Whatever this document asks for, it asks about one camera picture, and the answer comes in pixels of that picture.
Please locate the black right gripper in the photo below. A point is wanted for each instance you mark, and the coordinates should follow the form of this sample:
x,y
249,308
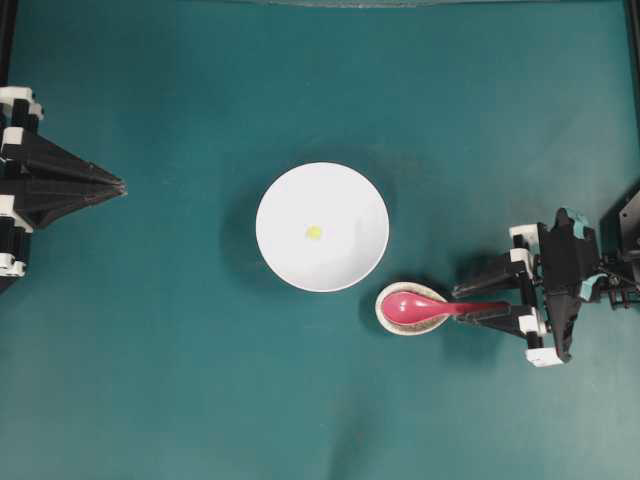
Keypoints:
x,y
565,258

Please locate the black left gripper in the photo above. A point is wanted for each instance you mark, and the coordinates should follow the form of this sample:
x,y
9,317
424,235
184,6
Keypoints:
x,y
27,156

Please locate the red plastic spoon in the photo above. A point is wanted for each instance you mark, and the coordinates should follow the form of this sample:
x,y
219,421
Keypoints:
x,y
408,308

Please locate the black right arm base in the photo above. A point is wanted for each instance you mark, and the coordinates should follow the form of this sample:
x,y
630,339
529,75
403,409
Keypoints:
x,y
619,232

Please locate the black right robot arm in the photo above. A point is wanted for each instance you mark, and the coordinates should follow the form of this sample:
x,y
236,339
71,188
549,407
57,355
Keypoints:
x,y
619,290

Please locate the speckled ceramic spoon rest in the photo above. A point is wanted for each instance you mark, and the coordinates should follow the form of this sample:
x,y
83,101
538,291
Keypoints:
x,y
415,329

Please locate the white round bowl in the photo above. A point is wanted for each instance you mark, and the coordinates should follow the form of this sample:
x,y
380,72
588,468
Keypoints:
x,y
348,208

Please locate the yellow hexagonal prism block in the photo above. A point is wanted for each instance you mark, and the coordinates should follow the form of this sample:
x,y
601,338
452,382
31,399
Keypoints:
x,y
314,233

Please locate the black frame post left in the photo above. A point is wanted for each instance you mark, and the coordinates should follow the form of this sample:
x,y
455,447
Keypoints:
x,y
8,14

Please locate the black frame post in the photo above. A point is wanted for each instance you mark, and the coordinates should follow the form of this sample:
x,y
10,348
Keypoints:
x,y
8,14
631,11

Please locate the black frame post right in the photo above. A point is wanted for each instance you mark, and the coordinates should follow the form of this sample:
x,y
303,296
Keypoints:
x,y
631,11

